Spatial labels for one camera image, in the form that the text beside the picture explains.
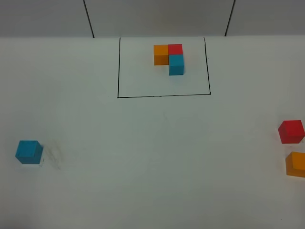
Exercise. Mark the blue template block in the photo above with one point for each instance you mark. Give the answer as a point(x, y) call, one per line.
point(176, 64)

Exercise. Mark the orange template block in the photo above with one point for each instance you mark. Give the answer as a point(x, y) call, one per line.
point(160, 53)

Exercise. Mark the red template block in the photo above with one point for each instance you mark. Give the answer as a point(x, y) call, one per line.
point(175, 49)

